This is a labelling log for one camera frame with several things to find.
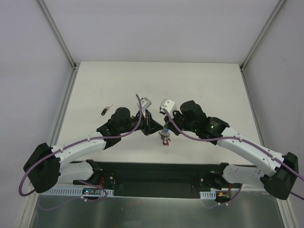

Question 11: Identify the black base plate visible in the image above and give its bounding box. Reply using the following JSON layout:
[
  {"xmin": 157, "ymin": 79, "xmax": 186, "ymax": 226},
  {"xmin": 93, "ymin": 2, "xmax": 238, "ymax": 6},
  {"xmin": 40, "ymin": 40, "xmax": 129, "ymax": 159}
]
[{"xmin": 71, "ymin": 160, "xmax": 271, "ymax": 198}]

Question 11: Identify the right white cable duct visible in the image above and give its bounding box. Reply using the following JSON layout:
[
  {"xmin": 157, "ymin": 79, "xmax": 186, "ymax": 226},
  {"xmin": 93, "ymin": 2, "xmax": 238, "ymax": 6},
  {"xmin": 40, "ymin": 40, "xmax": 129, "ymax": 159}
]
[{"xmin": 199, "ymin": 190, "xmax": 217, "ymax": 200}]

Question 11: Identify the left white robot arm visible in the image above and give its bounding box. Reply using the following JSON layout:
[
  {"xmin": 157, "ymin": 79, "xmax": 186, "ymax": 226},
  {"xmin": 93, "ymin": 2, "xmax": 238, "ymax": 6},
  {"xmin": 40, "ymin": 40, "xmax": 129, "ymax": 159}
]
[{"xmin": 23, "ymin": 107, "xmax": 163, "ymax": 193}]

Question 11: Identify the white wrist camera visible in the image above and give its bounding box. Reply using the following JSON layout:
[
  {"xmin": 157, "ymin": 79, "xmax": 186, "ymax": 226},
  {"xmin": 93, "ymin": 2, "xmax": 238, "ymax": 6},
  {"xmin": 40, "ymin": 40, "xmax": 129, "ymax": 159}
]
[
  {"xmin": 137, "ymin": 97, "xmax": 152, "ymax": 111},
  {"xmin": 160, "ymin": 99, "xmax": 178, "ymax": 116}
]

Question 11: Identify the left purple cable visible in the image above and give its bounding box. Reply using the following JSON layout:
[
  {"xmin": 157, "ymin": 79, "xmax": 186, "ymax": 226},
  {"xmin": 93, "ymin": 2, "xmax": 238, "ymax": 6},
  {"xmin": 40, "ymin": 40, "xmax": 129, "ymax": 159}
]
[{"xmin": 18, "ymin": 94, "xmax": 145, "ymax": 209}]

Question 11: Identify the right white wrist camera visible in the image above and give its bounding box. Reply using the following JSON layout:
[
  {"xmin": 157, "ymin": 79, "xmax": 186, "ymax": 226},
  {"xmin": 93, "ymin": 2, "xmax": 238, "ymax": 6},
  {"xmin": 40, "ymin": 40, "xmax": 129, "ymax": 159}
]
[{"xmin": 160, "ymin": 99, "xmax": 178, "ymax": 116}]

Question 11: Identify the white cable duct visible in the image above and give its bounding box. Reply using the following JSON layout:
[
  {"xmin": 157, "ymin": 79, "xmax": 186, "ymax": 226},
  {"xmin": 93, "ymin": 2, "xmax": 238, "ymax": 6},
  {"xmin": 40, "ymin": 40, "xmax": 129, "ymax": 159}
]
[
  {"xmin": 42, "ymin": 186, "xmax": 114, "ymax": 197},
  {"xmin": 199, "ymin": 190, "xmax": 217, "ymax": 200}
]

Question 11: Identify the key organiser with red handle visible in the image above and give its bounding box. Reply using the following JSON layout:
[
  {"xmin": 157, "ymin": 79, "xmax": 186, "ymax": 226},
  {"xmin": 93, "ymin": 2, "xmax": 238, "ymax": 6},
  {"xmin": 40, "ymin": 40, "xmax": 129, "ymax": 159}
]
[{"xmin": 158, "ymin": 127, "xmax": 171, "ymax": 146}]

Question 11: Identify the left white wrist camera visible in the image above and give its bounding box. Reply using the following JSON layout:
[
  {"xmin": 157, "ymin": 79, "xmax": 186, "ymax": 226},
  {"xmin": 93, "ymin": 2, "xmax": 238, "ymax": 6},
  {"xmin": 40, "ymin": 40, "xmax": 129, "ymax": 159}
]
[{"xmin": 137, "ymin": 97, "xmax": 152, "ymax": 111}]

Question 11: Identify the key with black head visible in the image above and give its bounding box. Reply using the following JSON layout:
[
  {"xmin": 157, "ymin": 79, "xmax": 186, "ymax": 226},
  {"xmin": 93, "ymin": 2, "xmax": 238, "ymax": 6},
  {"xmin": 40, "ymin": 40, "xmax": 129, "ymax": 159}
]
[{"xmin": 101, "ymin": 105, "xmax": 112, "ymax": 116}]

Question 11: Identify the purple cable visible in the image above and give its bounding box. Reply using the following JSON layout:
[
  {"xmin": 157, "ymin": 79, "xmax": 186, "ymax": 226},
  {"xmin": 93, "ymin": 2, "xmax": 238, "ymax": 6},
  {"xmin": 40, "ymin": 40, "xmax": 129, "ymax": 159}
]
[
  {"xmin": 18, "ymin": 94, "xmax": 145, "ymax": 209},
  {"xmin": 161, "ymin": 108, "xmax": 304, "ymax": 209}
]

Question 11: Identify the right aluminium frame post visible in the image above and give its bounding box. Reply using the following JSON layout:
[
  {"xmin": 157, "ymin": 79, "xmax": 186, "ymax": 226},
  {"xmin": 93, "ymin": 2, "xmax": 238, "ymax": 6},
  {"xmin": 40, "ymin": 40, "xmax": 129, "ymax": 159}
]
[{"xmin": 239, "ymin": 0, "xmax": 289, "ymax": 71}]

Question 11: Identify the left aluminium frame post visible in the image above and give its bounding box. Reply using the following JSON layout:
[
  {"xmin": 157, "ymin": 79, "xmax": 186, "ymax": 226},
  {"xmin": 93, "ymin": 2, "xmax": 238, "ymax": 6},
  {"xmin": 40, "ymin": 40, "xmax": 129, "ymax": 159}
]
[{"xmin": 35, "ymin": 0, "xmax": 80, "ymax": 69}]

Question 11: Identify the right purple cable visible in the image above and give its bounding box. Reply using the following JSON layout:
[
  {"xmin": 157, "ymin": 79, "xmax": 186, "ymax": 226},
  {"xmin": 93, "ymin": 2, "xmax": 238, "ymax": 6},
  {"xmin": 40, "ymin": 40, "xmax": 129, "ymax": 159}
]
[{"xmin": 161, "ymin": 108, "xmax": 304, "ymax": 209}]

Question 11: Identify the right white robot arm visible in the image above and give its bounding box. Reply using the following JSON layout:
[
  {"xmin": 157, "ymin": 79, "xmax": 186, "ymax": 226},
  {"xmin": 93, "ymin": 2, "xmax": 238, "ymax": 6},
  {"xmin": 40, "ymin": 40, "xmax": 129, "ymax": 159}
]
[{"xmin": 160, "ymin": 100, "xmax": 303, "ymax": 200}]

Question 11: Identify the left white cable duct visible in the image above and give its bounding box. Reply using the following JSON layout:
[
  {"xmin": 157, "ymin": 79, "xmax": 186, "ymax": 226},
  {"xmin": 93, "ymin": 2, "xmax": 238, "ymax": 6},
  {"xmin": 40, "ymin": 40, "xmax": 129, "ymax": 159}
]
[{"xmin": 42, "ymin": 186, "xmax": 114, "ymax": 197}]

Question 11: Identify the aluminium frame post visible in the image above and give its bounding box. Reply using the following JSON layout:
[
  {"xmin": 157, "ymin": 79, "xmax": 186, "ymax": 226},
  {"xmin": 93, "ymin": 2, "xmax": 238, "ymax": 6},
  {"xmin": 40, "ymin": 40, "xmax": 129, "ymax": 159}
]
[
  {"xmin": 35, "ymin": 0, "xmax": 80, "ymax": 69},
  {"xmin": 239, "ymin": 0, "xmax": 289, "ymax": 71}
]

